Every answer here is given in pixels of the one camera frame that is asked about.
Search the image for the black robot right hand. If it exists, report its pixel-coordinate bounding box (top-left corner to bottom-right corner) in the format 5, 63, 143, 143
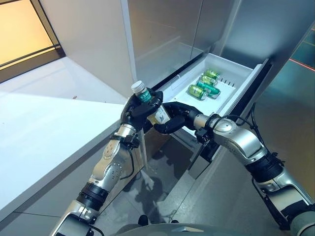
154, 101, 197, 135

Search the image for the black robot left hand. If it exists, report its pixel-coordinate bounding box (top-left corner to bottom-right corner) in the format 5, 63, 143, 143
120, 90, 164, 131

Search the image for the tea bottle with leaf label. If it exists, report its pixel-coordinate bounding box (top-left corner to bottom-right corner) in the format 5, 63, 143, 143
131, 80, 173, 126

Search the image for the low steel fridge drawer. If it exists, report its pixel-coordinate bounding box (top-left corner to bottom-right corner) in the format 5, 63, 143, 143
145, 125, 197, 173

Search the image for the fridge drawer with white bin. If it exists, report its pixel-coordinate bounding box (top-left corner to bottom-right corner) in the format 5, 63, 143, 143
151, 53, 274, 183

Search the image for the wide steel fridge door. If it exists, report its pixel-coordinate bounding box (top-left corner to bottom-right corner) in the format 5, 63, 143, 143
127, 0, 204, 89

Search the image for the narrow steel fridge door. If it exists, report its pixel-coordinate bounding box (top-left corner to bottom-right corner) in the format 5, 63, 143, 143
191, 0, 241, 56

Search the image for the green drink can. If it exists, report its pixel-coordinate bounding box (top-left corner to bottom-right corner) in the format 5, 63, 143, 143
203, 69, 221, 81
198, 75, 218, 87
188, 84, 210, 101

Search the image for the teal drink can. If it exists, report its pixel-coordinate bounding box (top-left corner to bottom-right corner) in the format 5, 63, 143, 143
196, 82, 221, 99

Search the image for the tall white side panel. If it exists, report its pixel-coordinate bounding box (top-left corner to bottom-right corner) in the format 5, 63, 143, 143
40, 0, 149, 171

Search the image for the white counter cabinet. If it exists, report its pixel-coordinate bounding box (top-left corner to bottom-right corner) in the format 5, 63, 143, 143
0, 57, 146, 236

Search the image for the gray robot torso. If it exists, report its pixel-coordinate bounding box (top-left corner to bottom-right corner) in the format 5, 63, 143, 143
115, 222, 296, 236

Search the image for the tall gray cabinet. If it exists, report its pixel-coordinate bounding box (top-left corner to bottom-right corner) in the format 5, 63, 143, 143
220, 0, 315, 119

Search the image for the red floor tape line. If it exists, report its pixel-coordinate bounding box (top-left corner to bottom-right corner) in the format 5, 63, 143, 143
289, 57, 315, 67

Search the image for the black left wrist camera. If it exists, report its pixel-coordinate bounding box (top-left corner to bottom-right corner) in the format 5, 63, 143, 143
122, 133, 140, 148

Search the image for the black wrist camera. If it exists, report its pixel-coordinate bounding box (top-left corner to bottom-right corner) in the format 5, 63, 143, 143
195, 127, 213, 144
122, 133, 140, 148

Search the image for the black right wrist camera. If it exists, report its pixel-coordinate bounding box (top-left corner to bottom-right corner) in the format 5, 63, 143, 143
195, 127, 213, 144

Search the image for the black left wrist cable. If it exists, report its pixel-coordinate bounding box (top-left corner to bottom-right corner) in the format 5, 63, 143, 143
124, 145, 136, 180

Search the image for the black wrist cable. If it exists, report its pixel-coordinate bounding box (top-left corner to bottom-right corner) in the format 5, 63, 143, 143
124, 145, 136, 180
235, 102, 262, 140

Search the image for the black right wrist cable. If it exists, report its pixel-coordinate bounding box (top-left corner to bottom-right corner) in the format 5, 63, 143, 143
235, 102, 262, 140

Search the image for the orange glass window black frame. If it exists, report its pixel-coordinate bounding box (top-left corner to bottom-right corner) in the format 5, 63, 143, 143
0, 0, 66, 83

